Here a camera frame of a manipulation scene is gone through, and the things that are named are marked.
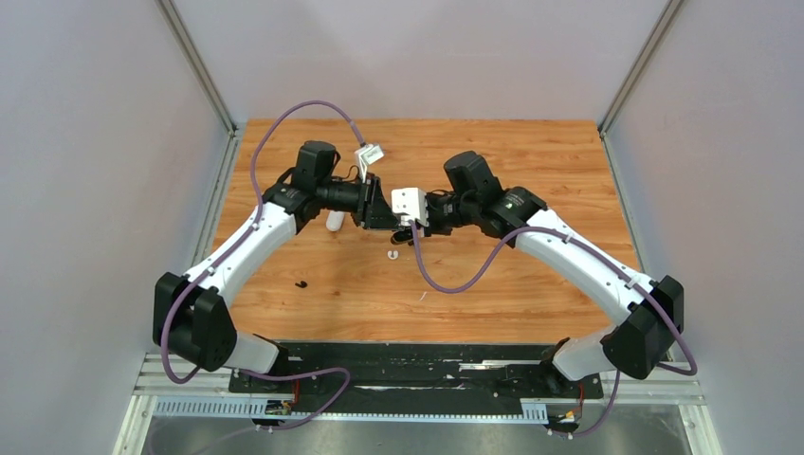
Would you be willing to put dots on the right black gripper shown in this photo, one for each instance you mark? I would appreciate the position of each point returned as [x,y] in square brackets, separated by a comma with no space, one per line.
[432,229]

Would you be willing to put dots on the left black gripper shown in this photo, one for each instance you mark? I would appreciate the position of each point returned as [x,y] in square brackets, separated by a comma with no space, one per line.
[374,211]

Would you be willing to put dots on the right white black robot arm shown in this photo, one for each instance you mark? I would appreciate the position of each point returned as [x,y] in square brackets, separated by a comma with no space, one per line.
[646,315]

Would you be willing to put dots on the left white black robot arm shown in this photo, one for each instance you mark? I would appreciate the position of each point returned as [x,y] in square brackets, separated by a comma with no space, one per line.
[191,310]

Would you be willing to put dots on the white earbud charging case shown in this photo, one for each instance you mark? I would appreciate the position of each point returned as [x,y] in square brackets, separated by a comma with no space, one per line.
[335,220]

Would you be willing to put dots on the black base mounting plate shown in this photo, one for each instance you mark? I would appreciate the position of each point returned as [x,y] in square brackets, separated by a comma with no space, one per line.
[418,378]

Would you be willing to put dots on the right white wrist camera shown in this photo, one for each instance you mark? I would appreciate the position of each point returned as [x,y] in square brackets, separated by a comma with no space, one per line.
[410,206]

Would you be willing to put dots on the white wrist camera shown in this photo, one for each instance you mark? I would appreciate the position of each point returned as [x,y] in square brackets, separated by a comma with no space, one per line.
[365,156]
[410,206]

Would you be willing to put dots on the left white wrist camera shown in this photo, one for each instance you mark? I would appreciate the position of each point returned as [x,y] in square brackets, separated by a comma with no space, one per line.
[365,156]

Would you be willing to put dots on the left aluminium frame post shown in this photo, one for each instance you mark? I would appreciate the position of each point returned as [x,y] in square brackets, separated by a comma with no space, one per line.
[183,37]

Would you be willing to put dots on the aluminium frame post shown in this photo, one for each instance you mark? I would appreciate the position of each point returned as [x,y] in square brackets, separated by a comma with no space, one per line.
[183,37]
[656,36]

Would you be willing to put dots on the right aluminium frame post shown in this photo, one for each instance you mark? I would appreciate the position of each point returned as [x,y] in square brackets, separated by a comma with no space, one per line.
[656,36]

